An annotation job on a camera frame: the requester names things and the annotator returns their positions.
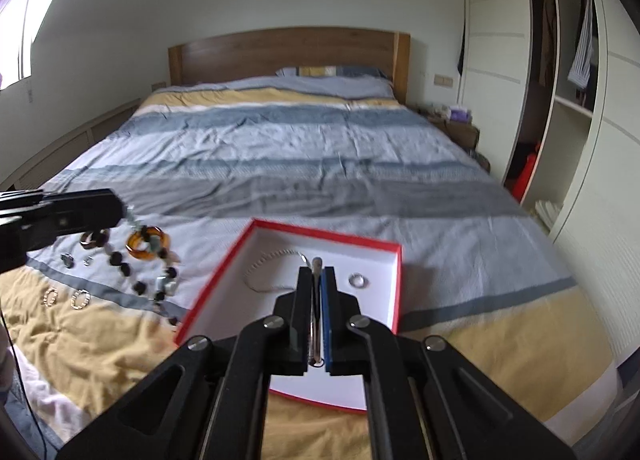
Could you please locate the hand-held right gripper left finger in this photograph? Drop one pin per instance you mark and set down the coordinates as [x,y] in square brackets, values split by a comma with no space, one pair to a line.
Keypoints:
[304,300]

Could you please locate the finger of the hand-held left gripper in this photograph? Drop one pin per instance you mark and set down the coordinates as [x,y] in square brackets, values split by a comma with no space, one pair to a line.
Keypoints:
[20,199]
[85,214]

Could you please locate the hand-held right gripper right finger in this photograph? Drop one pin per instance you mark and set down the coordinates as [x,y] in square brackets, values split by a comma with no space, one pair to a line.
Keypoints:
[328,305]

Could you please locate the silver bangle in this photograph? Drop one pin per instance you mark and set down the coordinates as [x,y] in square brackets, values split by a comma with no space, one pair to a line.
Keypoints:
[316,320]

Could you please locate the small brown bangle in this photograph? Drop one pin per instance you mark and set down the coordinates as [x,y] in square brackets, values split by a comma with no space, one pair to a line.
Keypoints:
[86,243]

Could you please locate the red jewelry box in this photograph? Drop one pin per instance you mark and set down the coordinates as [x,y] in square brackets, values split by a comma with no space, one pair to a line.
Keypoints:
[372,260]

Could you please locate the amber bangle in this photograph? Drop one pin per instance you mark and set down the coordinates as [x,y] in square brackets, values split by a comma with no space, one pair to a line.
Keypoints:
[136,254]

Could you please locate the bed with striped duvet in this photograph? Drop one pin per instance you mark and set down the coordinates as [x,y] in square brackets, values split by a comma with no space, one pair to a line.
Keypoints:
[300,149]

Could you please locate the window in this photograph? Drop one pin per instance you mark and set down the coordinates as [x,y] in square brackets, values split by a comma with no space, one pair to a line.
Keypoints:
[45,4]

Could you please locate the wooden nightstand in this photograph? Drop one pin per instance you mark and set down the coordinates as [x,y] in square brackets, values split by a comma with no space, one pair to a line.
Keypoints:
[460,135]

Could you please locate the striped pillow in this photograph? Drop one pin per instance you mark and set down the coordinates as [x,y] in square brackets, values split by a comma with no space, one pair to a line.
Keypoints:
[330,71]

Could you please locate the purple box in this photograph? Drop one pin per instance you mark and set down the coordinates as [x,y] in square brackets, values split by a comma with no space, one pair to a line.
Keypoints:
[461,114]

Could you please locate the stack of white towels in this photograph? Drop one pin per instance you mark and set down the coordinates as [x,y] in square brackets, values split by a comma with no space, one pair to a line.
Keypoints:
[547,214]

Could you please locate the red bag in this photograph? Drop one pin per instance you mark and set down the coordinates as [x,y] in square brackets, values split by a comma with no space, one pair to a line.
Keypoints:
[527,172]

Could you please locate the wooden bed headboard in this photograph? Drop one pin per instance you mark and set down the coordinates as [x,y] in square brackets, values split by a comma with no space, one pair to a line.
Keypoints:
[280,49]

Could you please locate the white wardrobe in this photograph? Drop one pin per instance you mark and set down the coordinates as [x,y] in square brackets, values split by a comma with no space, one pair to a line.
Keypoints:
[492,64]

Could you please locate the brown hanging coat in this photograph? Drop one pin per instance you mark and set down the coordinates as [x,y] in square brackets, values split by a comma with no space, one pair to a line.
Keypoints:
[548,39]

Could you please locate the striped hanging shirt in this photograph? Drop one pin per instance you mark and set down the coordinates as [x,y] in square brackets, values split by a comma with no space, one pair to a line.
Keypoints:
[582,44]

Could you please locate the slatted low wall cabinet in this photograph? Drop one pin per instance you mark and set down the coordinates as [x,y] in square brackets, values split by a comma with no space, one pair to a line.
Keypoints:
[65,144]

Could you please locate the small wall socket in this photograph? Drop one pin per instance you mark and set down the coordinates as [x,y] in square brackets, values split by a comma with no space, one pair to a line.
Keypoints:
[158,85]

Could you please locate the wall switch panel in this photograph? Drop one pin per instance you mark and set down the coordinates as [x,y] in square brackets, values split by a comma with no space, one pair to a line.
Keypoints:
[442,80]

